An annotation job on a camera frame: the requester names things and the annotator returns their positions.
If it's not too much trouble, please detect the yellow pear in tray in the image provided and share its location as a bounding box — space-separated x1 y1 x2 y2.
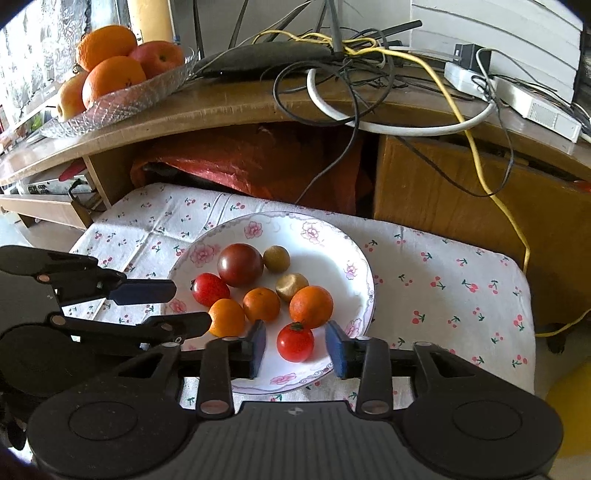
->
57 70 88 122

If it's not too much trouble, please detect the yellow network cable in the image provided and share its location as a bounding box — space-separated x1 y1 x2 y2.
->
250 29 591 339

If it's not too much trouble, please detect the large orange tangerine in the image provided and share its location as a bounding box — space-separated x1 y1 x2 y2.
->
288 285 334 329

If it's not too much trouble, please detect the thick white cable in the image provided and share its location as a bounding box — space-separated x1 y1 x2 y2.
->
306 66 498 138

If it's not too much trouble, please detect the red cloth bag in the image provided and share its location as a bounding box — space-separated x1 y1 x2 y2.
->
130 122 376 214

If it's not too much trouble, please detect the red apple in tray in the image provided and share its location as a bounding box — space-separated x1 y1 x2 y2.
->
129 41 184 79

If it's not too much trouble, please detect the glass fruit tray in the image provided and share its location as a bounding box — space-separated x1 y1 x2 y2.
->
39 47 197 138

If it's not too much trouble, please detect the wooden tv cabinet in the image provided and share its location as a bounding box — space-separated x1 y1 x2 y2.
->
1 79 590 327

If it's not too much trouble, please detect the bright red tomato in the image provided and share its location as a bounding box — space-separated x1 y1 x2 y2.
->
191 273 231 308

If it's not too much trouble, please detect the dented tan longan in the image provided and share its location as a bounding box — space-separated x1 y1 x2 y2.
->
276 273 310 303

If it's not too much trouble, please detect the black wifi router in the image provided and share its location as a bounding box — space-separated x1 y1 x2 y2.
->
193 0 424 80

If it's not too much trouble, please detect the small orange tangerine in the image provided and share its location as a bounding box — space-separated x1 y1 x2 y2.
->
242 287 280 324

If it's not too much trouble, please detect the large orange in tray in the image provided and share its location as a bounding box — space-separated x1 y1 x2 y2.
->
82 56 146 109

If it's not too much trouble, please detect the dark red tomato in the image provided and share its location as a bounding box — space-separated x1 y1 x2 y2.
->
217 243 263 288

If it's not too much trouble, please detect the white power strip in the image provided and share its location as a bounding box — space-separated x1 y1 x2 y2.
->
444 62 582 143

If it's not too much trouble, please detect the white floral plate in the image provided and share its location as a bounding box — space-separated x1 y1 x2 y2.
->
161 211 375 395

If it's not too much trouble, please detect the black power adapter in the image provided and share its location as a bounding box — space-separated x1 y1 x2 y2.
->
453 43 491 72

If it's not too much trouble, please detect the small red cherry tomato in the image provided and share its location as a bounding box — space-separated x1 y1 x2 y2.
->
276 322 315 363

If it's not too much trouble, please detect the round tan longan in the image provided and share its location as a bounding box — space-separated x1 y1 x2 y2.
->
263 245 290 273

